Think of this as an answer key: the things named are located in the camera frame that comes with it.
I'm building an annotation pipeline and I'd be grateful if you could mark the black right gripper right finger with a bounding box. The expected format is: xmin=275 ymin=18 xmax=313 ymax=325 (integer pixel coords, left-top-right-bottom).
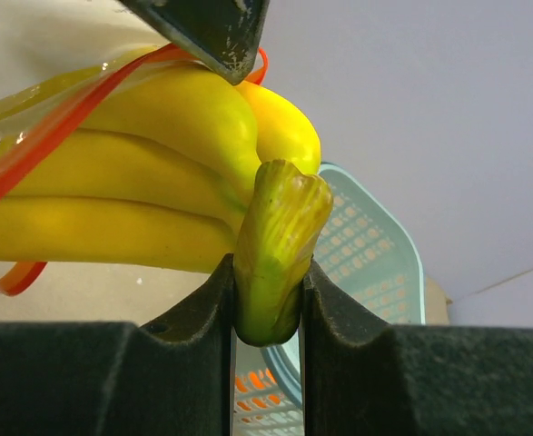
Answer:
xmin=301 ymin=264 xmax=533 ymax=435

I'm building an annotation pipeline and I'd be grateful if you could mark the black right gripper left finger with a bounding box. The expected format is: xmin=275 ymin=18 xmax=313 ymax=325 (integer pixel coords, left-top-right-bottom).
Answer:
xmin=0 ymin=255 xmax=234 ymax=435

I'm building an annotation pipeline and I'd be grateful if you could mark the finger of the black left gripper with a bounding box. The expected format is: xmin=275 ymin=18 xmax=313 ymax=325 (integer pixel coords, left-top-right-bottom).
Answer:
xmin=121 ymin=0 xmax=270 ymax=84

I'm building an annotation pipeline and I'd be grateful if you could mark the yellow banana bunch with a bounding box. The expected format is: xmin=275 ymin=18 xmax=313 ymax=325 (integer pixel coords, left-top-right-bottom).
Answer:
xmin=0 ymin=61 xmax=332 ymax=346

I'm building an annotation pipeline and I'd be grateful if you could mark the light blue plastic basket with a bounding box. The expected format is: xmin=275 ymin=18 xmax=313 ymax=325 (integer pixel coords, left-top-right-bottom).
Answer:
xmin=232 ymin=162 xmax=426 ymax=435

